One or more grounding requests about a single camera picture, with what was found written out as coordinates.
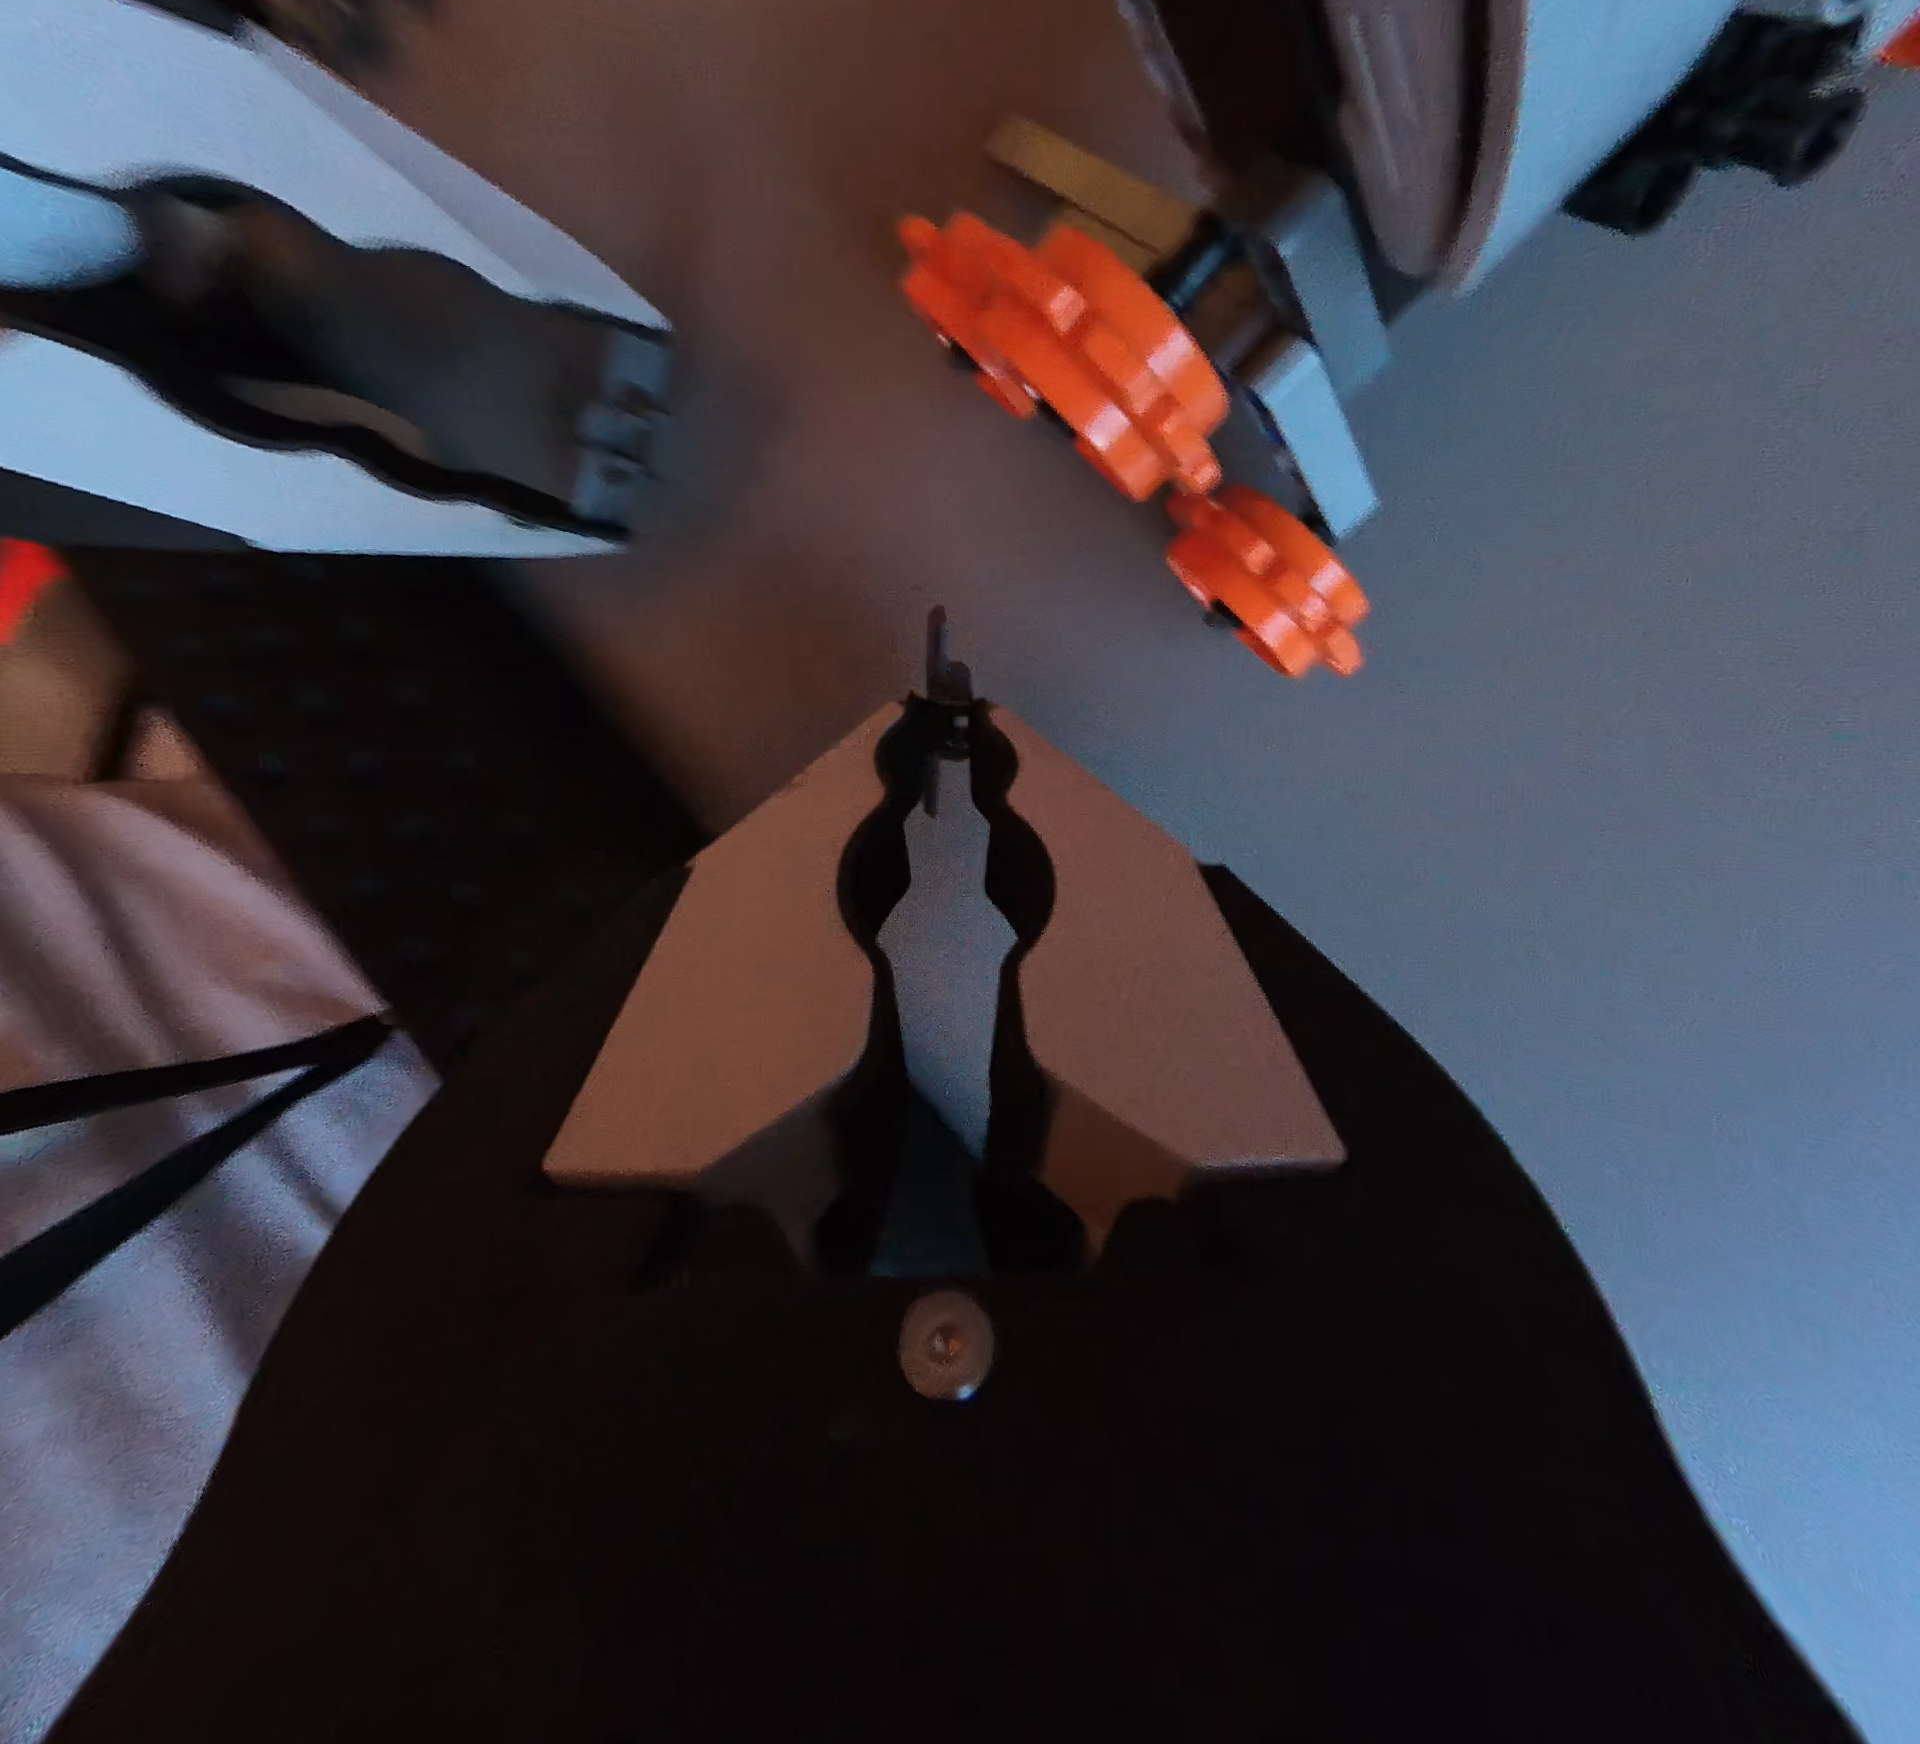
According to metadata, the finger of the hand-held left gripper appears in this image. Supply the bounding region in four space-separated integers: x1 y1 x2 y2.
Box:
0 0 675 425
0 272 641 562

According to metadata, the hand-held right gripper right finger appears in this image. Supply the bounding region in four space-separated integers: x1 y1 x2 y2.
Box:
963 700 1350 1275

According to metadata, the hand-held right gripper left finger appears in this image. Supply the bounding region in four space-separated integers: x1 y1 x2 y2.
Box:
544 692 918 1275

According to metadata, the dark grey brick bar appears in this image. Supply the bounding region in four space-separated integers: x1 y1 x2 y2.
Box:
576 318 681 534

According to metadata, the grey brick plate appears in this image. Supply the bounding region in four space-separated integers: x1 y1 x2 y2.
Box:
918 602 979 823

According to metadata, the person's light pink clothing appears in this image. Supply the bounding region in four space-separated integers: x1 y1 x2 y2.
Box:
0 707 439 1744

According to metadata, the grey toy brick spaceship model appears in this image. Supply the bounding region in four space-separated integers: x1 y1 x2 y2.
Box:
898 0 1920 678

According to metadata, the black strap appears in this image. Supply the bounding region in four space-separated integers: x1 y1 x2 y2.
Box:
0 1016 398 1335

